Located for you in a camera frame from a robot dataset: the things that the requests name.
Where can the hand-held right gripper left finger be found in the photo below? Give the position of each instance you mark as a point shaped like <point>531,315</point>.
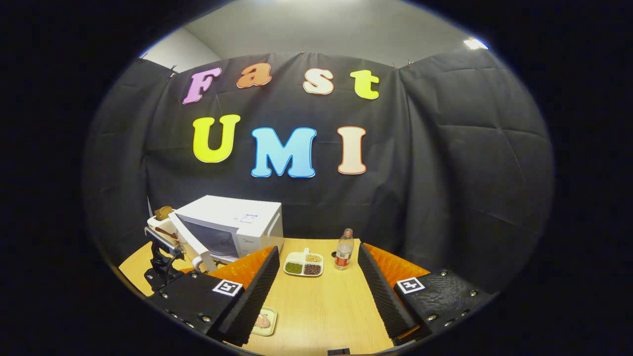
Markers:
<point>257,296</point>

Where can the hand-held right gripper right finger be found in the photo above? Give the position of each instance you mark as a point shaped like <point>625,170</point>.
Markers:
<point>383,301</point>

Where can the pink meat slice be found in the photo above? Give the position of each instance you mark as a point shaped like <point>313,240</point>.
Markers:
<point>262,321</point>

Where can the white microwave oven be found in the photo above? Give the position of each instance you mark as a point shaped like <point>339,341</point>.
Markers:
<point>222,210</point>

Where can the pale green rectangular plate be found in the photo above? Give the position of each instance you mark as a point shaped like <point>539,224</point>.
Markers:
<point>271,314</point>

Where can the white toaster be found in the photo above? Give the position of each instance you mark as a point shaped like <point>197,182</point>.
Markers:
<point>160,228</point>

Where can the green mung beans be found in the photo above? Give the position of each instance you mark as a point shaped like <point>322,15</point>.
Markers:
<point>294,268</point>

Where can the white divided dish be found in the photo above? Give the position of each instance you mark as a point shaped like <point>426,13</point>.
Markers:
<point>302,259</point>

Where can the clear bottle with red label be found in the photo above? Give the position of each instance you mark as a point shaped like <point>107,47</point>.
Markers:
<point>343,257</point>

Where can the dark red beans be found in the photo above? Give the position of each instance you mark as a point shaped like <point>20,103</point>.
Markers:
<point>312,269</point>

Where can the yellow soybeans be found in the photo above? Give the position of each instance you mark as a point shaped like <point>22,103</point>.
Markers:
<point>313,258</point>

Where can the black backdrop cloth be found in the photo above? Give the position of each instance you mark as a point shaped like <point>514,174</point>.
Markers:
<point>445,173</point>

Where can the small ceiling light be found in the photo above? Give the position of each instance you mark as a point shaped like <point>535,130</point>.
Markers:
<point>475,44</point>

